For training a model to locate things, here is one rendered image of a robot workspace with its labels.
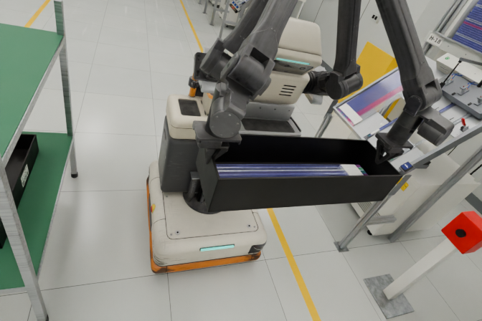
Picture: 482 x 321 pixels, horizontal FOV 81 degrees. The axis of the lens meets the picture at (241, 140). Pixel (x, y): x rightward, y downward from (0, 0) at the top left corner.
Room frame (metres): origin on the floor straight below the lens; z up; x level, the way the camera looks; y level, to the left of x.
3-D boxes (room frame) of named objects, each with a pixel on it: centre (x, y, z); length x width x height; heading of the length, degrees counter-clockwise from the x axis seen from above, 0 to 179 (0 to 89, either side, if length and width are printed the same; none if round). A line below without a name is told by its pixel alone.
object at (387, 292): (1.12, -1.23, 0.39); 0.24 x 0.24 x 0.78; 28
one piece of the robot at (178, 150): (1.23, 0.13, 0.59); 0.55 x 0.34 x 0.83; 119
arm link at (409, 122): (0.78, -0.44, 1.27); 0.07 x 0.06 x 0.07; 45
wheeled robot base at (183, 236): (1.15, 0.08, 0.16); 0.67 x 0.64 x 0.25; 29
